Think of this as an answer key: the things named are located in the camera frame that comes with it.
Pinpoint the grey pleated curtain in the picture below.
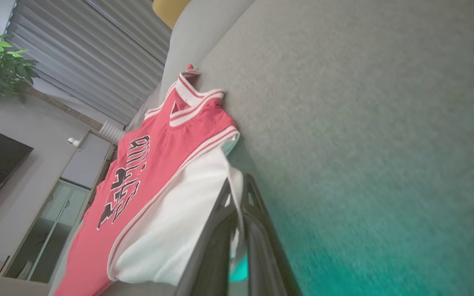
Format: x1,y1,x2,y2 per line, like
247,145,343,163
5,0,172,126

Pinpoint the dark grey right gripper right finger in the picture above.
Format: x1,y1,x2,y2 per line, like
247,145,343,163
242,173,303,296

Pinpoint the grey wood TV cabinet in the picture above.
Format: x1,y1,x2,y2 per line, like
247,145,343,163
0,131,116,296

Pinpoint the yellow sofa back cushion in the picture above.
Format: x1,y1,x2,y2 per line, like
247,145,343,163
152,0,191,29

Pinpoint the small grey back cushion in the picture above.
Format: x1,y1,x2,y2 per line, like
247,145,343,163
158,0,256,103

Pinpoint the red white basketball jersey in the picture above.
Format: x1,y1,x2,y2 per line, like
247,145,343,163
54,64,249,296

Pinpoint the grey and yellow sofa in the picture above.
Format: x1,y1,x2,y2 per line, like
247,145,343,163
101,0,474,296

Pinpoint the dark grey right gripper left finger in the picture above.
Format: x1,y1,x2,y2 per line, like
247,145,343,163
174,178,238,296

